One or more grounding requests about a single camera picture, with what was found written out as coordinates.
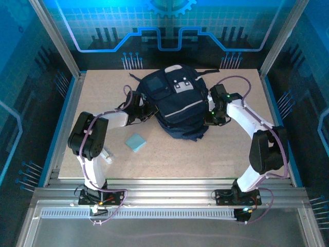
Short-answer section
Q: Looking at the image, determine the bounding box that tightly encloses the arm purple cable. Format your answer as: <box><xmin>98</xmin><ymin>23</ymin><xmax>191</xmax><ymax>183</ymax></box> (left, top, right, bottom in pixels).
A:
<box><xmin>217</xmin><ymin>75</ymin><xmax>289</xmax><ymax>225</ymax></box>
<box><xmin>78</xmin><ymin>84</ymin><xmax>134</xmax><ymax>226</ymax></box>

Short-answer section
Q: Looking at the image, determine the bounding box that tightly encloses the metal front tray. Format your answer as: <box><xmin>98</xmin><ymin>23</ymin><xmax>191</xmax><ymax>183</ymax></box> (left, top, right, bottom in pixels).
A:
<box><xmin>15</xmin><ymin>200</ymin><xmax>326</xmax><ymax>247</ymax></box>

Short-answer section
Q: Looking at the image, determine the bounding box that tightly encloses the navy blue backpack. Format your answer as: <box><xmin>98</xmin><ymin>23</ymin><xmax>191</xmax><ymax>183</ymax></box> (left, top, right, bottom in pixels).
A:
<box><xmin>129</xmin><ymin>64</ymin><xmax>221</xmax><ymax>142</ymax></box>

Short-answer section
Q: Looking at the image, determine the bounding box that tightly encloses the black controller box with lights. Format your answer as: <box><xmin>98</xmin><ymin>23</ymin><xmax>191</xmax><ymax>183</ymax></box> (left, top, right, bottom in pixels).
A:
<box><xmin>233</xmin><ymin>207</ymin><xmax>252</xmax><ymax>224</ymax></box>

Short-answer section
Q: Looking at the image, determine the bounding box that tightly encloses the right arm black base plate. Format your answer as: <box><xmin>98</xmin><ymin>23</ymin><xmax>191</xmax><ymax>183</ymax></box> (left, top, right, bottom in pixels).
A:
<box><xmin>214</xmin><ymin>189</ymin><xmax>262</xmax><ymax>206</ymax></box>

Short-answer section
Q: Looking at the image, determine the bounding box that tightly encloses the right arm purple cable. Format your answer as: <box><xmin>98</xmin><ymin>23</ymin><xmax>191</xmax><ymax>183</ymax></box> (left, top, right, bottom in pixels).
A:
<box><xmin>217</xmin><ymin>75</ymin><xmax>289</xmax><ymax>225</ymax></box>

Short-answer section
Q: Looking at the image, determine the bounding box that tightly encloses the slotted grey cable duct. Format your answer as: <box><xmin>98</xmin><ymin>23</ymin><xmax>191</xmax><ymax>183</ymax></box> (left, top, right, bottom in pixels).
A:
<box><xmin>40</xmin><ymin>208</ymin><xmax>239</xmax><ymax>220</ymax></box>

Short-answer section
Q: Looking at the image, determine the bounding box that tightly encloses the aluminium side rail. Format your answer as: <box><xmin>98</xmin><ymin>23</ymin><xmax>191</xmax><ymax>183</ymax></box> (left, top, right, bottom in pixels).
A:
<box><xmin>42</xmin><ymin>72</ymin><xmax>87</xmax><ymax>187</ymax></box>

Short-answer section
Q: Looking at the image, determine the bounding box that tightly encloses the white cable connector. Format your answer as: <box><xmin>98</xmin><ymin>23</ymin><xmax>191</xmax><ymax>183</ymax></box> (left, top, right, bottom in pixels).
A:
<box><xmin>89</xmin><ymin>205</ymin><xmax>108</xmax><ymax>216</ymax></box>

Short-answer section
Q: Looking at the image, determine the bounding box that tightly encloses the aluminium front rail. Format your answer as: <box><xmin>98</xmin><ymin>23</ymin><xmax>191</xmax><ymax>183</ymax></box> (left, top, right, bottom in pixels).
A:
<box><xmin>33</xmin><ymin>177</ymin><xmax>309</xmax><ymax>209</ymax></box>

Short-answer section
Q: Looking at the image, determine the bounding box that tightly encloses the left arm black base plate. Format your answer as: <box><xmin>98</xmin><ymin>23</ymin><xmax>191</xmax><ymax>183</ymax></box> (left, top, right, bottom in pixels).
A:
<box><xmin>78</xmin><ymin>189</ymin><xmax>129</xmax><ymax>206</ymax></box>

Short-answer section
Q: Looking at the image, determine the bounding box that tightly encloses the right aluminium frame post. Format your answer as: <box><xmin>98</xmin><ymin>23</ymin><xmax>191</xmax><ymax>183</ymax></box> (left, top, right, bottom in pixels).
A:
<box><xmin>259</xmin><ymin>0</ymin><xmax>310</xmax><ymax>78</ymax></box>

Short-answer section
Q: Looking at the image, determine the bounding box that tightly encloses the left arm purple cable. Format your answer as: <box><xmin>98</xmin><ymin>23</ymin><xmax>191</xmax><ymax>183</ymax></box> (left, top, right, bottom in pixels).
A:
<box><xmin>78</xmin><ymin>84</ymin><xmax>134</xmax><ymax>226</ymax></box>

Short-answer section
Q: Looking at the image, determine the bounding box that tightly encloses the clear plastic pen case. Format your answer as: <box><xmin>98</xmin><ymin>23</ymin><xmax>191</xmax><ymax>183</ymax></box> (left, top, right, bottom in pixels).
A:
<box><xmin>101</xmin><ymin>146</ymin><xmax>116</xmax><ymax>165</ymax></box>

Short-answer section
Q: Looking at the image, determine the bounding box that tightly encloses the aluminium frame post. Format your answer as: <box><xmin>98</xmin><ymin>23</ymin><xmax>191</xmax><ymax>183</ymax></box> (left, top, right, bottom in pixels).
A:
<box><xmin>259</xmin><ymin>0</ymin><xmax>310</xmax><ymax>78</ymax></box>
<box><xmin>29</xmin><ymin>0</ymin><xmax>87</xmax><ymax>79</ymax></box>

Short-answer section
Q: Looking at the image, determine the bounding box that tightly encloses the light blue sticky note pad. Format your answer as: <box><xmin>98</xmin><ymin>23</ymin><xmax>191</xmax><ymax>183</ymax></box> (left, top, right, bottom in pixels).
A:
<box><xmin>125</xmin><ymin>132</ymin><xmax>147</xmax><ymax>154</ymax></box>

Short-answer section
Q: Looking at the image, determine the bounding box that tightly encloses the left aluminium frame post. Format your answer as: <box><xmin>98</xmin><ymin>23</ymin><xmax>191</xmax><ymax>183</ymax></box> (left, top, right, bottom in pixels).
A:
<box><xmin>29</xmin><ymin>0</ymin><xmax>87</xmax><ymax>79</ymax></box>

